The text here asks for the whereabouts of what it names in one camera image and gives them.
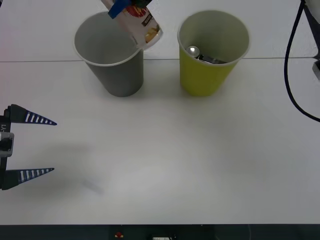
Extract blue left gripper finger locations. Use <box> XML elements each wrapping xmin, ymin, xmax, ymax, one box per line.
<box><xmin>0</xmin><ymin>167</ymin><xmax>55</xmax><ymax>191</ymax></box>
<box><xmin>6</xmin><ymin>103</ymin><xmax>58</xmax><ymax>126</ymax></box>

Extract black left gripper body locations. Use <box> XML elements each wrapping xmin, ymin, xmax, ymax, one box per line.
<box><xmin>0</xmin><ymin>107</ymin><xmax>12</xmax><ymax>190</ymax></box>

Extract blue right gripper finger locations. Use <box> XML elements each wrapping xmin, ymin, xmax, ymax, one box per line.
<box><xmin>107</xmin><ymin>0</ymin><xmax>151</xmax><ymax>20</ymax></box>

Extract clear plastic bottle red cap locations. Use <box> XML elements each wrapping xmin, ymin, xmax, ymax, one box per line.
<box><xmin>100</xmin><ymin>0</ymin><xmax>164</xmax><ymax>50</ymax></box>

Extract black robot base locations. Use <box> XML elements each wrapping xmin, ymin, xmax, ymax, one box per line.
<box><xmin>0</xmin><ymin>224</ymin><xmax>320</xmax><ymax>240</ymax></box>

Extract grey plastic waste bin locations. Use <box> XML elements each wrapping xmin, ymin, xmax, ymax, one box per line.
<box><xmin>73</xmin><ymin>11</ymin><xmax>146</xmax><ymax>98</ymax></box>

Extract black drink can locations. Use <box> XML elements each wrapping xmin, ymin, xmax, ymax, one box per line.
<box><xmin>185</xmin><ymin>46</ymin><xmax>228</xmax><ymax>65</ymax></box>

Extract yellow-green plastic waste bin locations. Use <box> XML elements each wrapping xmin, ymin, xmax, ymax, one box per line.
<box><xmin>176</xmin><ymin>9</ymin><xmax>251</xmax><ymax>98</ymax></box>

